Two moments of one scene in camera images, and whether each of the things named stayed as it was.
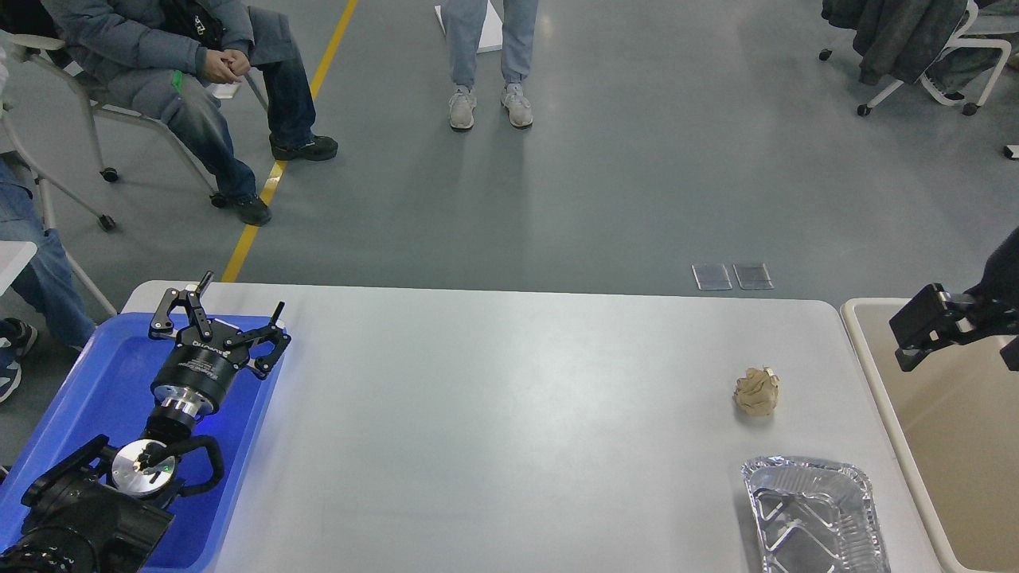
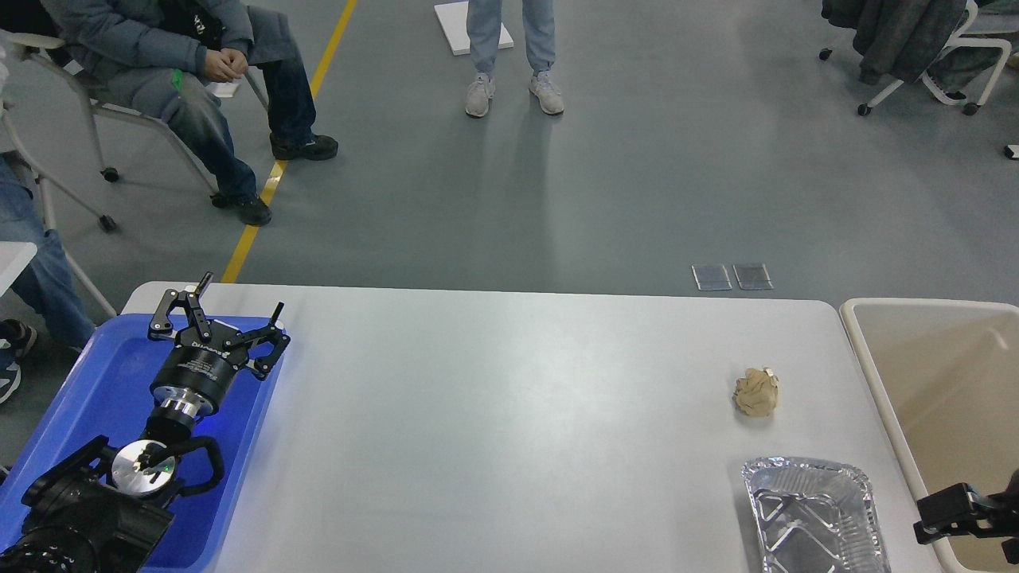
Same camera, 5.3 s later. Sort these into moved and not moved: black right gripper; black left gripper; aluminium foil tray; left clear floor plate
Moved: black right gripper
Not moved: left clear floor plate; black left gripper; aluminium foil tray
